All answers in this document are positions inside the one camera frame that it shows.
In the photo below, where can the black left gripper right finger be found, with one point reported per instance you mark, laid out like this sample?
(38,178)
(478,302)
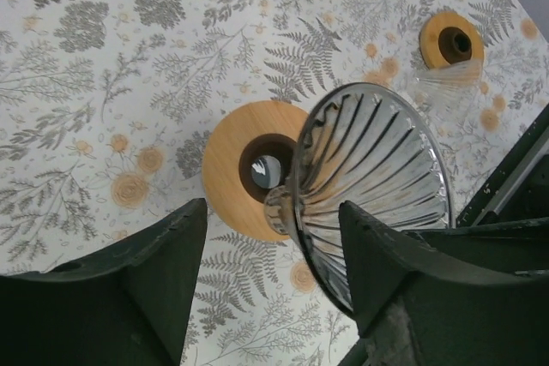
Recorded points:
(467,296)

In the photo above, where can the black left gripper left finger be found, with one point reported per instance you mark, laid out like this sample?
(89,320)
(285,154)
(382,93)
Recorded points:
(126,304)

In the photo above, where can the clear glass dripper cone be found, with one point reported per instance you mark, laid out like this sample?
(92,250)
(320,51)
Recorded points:
(365,144)

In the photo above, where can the glass coffee carafe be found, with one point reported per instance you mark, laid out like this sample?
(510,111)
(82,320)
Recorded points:
(266,172)

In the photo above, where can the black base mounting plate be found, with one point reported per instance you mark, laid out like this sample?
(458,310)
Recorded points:
(513,170)

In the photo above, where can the floral patterned tablecloth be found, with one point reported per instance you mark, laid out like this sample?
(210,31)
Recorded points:
(107,105)

